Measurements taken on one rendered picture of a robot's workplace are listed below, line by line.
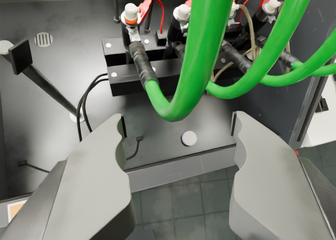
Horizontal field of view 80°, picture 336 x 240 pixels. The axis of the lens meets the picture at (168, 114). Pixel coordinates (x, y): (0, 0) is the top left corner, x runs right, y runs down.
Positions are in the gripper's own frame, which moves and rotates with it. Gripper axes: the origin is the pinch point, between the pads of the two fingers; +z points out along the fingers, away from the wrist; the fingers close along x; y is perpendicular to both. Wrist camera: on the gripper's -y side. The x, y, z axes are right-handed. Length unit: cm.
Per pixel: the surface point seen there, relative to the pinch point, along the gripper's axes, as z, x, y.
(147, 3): 27.1, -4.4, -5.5
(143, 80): 9.5, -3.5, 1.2
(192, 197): 76, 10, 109
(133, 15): 20.0, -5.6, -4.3
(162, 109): 2.5, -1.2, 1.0
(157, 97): 5.6, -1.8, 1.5
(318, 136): 26.0, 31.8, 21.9
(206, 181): 84, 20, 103
